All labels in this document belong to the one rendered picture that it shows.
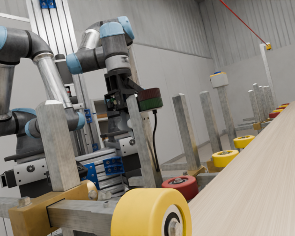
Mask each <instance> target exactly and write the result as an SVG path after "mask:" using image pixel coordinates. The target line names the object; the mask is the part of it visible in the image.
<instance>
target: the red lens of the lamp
mask: <svg viewBox="0 0 295 236"><path fill-rule="evenodd" d="M158 96H160V97H161V93H160V89H159V88H151V89H147V90H143V91H140V92H138V93H137V97H138V101H139V102H140V101H141V100H145V99H148V98H152V97H158Z"/></svg>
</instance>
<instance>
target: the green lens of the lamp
mask: <svg viewBox="0 0 295 236"><path fill-rule="evenodd" d="M139 105H140V111H143V110H147V109H151V108H155V107H160V106H162V107H163V102H162V98H161V97H159V98H153V99H149V100H145V101H142V102H139Z"/></svg>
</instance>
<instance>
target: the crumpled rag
mask: <svg viewBox="0 0 295 236"><path fill-rule="evenodd" d="M97 192H98V200H97V201H100V200H105V199H110V198H111V195H113V194H112V193H111V192H108V191H107V192H106V193H104V192H101V191H100V190H97Z"/></svg>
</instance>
